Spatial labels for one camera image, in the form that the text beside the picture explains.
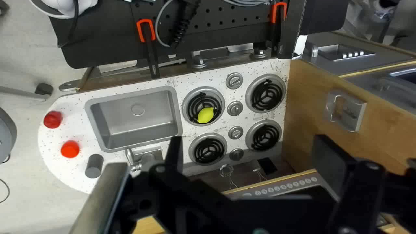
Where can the orange round toy object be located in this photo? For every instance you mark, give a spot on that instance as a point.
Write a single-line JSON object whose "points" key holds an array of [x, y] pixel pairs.
{"points": [[69, 148]]}

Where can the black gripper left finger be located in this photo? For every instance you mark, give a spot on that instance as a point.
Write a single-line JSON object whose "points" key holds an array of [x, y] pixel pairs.
{"points": [[173, 173]]}

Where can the grey toy sink basin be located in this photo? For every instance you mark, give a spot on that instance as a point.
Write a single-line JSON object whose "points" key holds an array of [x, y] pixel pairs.
{"points": [[130, 118]]}

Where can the grey stove knob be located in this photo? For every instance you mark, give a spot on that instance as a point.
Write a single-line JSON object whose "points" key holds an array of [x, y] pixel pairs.
{"points": [[236, 131], [236, 108], [236, 152], [234, 80]]}

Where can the silver toy faucet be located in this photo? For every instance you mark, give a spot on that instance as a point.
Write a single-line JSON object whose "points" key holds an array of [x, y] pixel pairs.
{"points": [[141, 157]]}

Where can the wooden toy kitchen cabinet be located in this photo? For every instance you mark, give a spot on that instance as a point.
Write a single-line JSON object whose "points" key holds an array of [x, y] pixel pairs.
{"points": [[312, 112]]}

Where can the red round toy object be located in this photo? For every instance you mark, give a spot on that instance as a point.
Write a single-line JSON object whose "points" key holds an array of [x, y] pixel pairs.
{"points": [[52, 118]]}

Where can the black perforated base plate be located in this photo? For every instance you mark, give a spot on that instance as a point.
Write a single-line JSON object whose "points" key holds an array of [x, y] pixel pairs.
{"points": [[108, 39]]}

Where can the yellow toy lemon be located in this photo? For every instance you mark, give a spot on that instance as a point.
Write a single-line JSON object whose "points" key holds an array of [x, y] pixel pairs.
{"points": [[206, 114]]}

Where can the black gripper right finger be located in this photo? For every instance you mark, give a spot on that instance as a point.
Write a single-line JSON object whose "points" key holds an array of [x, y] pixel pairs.
{"points": [[333, 169]]}

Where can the grey curved plastic shell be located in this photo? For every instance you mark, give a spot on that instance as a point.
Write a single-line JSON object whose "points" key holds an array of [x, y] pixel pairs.
{"points": [[7, 134]]}

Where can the black coil toy burner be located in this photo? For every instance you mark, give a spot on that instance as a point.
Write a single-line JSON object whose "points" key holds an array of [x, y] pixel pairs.
{"points": [[265, 92], [195, 101], [264, 135], [208, 148]]}

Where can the grey toy cylinder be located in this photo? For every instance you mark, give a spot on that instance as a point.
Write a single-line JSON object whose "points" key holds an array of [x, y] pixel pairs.
{"points": [[94, 165]]}

